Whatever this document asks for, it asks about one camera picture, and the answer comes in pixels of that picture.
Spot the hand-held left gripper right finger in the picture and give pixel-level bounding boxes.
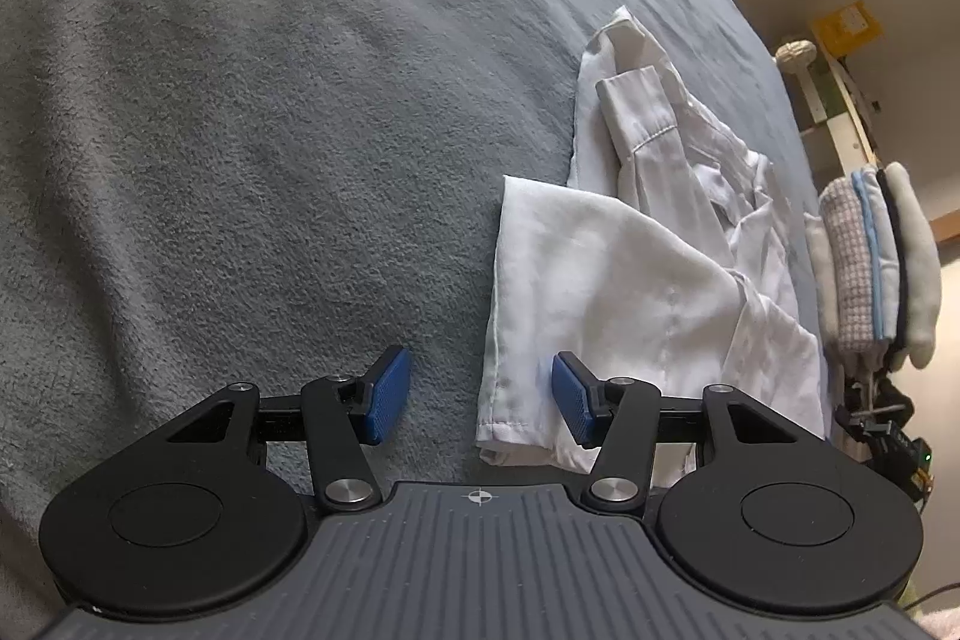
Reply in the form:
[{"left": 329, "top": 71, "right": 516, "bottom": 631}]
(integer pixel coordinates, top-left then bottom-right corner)
[{"left": 551, "top": 351, "right": 800, "bottom": 515}]

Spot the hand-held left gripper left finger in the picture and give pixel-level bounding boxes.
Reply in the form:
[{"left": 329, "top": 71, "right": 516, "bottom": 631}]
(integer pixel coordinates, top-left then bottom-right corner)
[{"left": 163, "top": 344, "right": 413, "bottom": 513}]

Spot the white shirt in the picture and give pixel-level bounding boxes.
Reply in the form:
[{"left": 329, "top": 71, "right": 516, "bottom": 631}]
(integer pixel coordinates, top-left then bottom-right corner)
[{"left": 474, "top": 4, "right": 837, "bottom": 472}]

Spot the cream folded cloth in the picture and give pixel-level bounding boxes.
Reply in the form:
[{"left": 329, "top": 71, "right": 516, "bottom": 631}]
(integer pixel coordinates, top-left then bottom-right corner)
[{"left": 805, "top": 211, "right": 845, "bottom": 342}]

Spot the white folded cloth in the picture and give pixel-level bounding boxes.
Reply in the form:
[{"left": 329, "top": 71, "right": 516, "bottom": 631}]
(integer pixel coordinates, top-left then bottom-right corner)
[{"left": 885, "top": 160, "right": 943, "bottom": 372}]

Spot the grey-blue fleece blanket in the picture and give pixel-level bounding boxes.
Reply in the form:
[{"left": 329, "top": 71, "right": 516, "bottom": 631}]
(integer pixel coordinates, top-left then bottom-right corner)
[{"left": 0, "top": 0, "right": 835, "bottom": 640}]

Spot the white carved finial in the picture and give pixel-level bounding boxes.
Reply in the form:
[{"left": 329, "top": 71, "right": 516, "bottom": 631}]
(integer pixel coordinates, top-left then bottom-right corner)
[{"left": 776, "top": 38, "right": 818, "bottom": 74}]

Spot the yellow box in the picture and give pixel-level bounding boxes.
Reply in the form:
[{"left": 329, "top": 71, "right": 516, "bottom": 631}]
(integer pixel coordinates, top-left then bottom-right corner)
[{"left": 814, "top": 0, "right": 878, "bottom": 58}]

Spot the black floor cable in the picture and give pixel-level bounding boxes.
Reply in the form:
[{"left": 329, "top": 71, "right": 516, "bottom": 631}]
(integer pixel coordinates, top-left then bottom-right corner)
[{"left": 902, "top": 582, "right": 960, "bottom": 612}]

